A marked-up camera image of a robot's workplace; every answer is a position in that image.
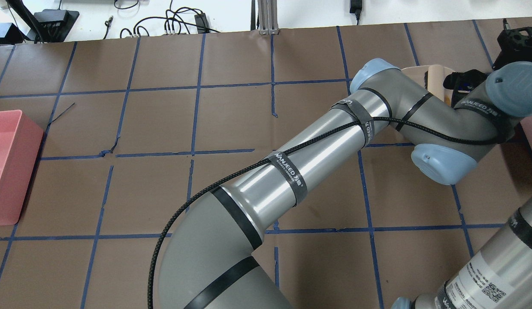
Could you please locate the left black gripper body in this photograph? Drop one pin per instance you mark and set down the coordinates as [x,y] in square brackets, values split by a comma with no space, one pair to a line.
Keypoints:
[456,80]

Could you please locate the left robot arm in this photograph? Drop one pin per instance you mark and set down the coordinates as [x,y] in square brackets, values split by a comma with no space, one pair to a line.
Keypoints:
[203,257]

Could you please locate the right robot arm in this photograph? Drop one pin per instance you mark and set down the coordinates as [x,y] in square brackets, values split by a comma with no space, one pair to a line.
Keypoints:
[499,275]

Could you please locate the pink plastic bin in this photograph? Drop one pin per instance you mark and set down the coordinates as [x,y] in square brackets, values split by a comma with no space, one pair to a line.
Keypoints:
[20,140]

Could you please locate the black power adapter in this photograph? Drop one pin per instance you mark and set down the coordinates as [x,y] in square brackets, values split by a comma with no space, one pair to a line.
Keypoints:
[356,7]

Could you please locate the black monitor stand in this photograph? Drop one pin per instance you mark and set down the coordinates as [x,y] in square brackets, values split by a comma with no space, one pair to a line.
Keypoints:
[49,25]

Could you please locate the aluminium frame post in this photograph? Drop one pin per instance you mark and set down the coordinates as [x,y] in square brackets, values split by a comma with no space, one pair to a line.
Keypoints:
[267,17]

